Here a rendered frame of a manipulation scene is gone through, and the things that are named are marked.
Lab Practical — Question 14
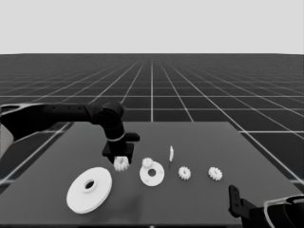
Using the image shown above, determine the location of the large thick white disc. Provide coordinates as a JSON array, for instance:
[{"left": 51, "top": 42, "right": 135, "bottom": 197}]
[{"left": 66, "top": 166, "right": 113, "bottom": 215}]

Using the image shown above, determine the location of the white round carrier with pins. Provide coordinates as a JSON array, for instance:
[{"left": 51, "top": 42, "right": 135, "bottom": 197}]
[{"left": 139, "top": 160, "right": 165, "bottom": 187}]

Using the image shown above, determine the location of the small white toothed gear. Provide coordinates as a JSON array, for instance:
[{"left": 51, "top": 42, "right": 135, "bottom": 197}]
[
  {"left": 178, "top": 165, "right": 192, "bottom": 181},
  {"left": 142, "top": 157, "right": 154, "bottom": 169},
  {"left": 113, "top": 156, "right": 130, "bottom": 173},
  {"left": 207, "top": 166, "right": 223, "bottom": 181}
]

